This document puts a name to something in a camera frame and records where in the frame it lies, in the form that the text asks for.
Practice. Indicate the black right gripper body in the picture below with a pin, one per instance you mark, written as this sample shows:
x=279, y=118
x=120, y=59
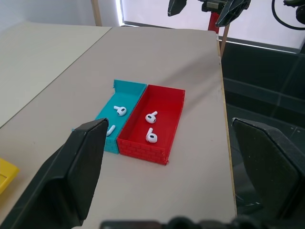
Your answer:
x=213, y=5

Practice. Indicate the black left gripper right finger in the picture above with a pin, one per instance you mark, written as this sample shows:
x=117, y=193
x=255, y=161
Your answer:
x=274, y=167

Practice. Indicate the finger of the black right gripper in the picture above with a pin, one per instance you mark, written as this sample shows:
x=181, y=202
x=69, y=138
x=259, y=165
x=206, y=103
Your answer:
x=175, y=7
x=230, y=13

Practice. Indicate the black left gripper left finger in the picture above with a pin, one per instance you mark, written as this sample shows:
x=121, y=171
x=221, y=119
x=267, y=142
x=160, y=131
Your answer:
x=66, y=176

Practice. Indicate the white earbud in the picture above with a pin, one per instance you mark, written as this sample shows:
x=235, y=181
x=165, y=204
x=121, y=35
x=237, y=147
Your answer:
x=152, y=138
x=121, y=111
x=150, y=118
x=111, y=130

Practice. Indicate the yellow plastic bin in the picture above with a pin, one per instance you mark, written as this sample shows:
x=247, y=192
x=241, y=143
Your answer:
x=6, y=173

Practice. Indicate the teal brick-pattern tray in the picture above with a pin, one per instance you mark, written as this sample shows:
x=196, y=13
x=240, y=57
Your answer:
x=128, y=95

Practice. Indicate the red brick-pattern tray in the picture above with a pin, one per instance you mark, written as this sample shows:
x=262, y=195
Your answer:
x=164, y=112

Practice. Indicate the red metal stand post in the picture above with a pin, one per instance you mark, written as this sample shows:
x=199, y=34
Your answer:
x=214, y=21

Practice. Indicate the wooden post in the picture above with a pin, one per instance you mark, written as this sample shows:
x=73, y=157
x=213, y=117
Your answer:
x=224, y=40
x=96, y=12

